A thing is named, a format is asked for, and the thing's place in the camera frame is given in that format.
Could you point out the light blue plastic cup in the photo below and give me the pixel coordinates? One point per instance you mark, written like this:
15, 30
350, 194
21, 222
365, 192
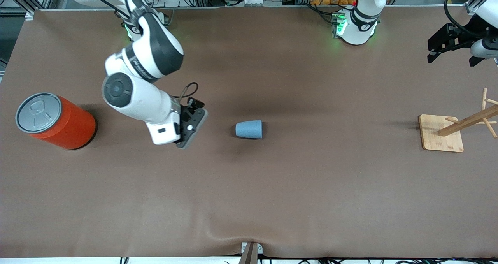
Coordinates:
249, 129

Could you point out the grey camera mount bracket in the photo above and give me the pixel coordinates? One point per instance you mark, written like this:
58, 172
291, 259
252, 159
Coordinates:
251, 252

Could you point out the large orange can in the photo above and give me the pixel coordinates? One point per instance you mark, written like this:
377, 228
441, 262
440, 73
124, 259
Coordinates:
66, 125

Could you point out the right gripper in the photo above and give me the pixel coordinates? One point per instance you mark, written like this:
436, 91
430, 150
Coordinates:
193, 103

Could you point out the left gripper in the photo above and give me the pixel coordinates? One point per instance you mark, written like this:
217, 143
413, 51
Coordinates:
454, 37

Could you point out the white power strip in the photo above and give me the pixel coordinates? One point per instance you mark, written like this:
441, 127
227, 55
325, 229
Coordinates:
253, 1

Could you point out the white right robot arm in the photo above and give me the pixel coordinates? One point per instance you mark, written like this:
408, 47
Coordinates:
144, 96

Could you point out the brown table cloth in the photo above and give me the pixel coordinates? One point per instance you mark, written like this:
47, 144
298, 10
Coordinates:
249, 186

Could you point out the wooden cup rack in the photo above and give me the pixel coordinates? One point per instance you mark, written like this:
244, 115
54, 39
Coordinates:
441, 135

